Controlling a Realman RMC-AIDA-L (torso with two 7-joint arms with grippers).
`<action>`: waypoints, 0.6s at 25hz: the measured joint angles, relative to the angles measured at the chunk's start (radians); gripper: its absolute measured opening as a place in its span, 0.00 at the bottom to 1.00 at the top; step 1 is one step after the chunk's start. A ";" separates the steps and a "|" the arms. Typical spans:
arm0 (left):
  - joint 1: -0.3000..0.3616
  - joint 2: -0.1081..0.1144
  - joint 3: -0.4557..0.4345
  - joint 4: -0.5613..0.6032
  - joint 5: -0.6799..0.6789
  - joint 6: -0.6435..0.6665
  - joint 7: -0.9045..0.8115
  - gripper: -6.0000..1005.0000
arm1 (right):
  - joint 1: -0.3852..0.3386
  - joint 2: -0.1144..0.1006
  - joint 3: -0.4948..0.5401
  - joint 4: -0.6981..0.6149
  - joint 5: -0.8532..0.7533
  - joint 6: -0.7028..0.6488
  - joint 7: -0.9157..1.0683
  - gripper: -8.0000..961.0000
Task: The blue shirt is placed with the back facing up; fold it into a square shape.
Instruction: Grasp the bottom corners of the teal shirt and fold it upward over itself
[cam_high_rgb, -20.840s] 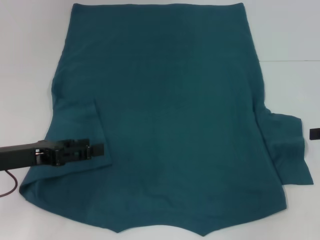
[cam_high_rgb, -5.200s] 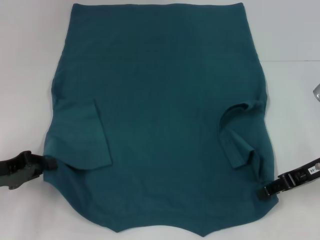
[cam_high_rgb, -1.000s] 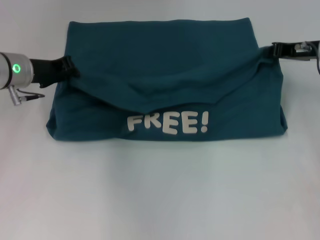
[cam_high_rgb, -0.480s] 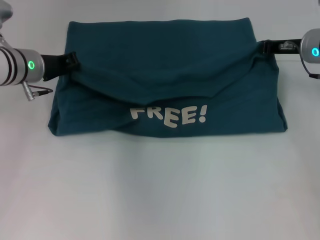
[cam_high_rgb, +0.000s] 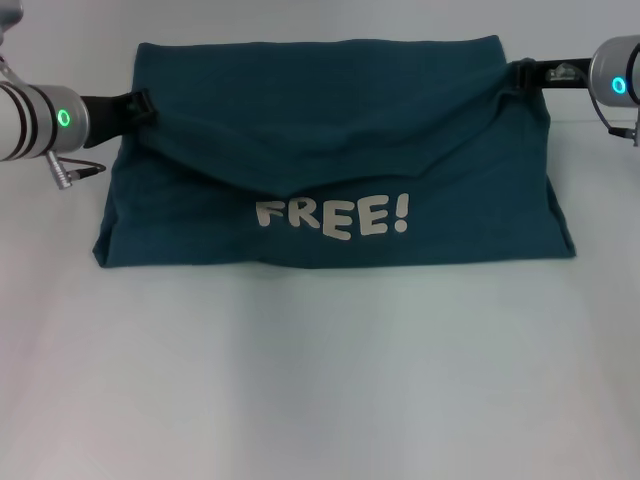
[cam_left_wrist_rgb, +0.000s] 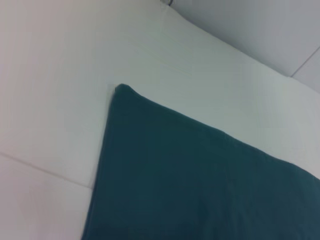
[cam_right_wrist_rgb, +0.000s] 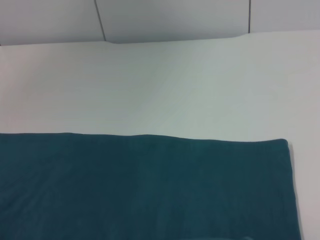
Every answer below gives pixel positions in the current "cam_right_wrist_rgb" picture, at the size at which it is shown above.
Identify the teal blue t-shirt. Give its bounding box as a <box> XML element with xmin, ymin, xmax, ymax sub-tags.
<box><xmin>0</xmin><ymin>132</ymin><xmax>302</xmax><ymax>240</ymax></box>

